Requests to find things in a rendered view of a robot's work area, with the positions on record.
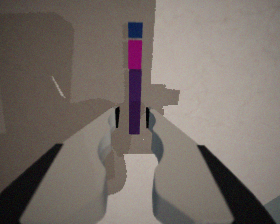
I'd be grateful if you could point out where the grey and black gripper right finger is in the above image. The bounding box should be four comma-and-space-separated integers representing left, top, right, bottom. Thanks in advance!
146, 106, 276, 224

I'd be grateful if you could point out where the magenta rod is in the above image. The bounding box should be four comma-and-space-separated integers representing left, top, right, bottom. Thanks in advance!
128, 40, 142, 69

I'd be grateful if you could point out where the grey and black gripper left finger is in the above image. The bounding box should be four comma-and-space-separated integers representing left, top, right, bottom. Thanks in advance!
0, 106, 120, 224

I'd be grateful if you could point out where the dark purple rod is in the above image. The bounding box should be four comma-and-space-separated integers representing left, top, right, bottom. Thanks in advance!
129, 69, 142, 134

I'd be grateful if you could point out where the small blue block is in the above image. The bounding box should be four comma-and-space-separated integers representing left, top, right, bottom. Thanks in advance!
128, 22, 143, 38

